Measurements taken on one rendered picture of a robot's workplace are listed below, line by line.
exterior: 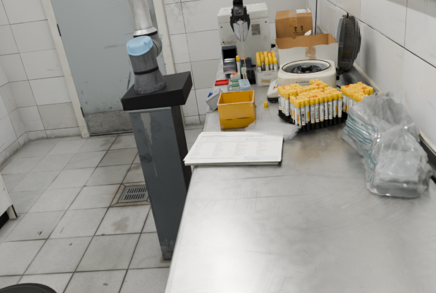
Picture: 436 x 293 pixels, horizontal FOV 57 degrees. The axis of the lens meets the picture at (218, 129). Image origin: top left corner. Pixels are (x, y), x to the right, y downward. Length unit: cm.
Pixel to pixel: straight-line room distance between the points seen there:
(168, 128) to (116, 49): 196
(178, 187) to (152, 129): 33
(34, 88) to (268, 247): 352
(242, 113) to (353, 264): 75
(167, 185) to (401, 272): 134
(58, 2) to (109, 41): 53
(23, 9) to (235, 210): 329
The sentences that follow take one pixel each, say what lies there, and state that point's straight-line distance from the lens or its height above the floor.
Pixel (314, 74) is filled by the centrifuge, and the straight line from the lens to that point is 163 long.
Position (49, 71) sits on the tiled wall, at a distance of 407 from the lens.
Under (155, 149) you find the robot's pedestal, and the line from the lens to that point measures 190.
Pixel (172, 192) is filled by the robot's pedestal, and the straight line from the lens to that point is 201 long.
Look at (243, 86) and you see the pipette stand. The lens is 161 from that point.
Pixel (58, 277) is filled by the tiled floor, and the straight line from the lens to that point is 244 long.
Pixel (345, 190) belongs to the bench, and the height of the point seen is 87.
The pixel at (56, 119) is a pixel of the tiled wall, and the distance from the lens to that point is 422.
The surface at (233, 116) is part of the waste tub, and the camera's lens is 146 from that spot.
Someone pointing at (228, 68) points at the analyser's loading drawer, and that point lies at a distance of 209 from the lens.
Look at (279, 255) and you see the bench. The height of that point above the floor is 87.
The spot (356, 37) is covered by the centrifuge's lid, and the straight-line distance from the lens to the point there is 162.
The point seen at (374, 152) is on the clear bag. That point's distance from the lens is 111.
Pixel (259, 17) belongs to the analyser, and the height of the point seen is 114.
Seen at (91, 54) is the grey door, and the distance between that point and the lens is 379.
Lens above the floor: 147
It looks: 24 degrees down
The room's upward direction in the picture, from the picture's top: 8 degrees counter-clockwise
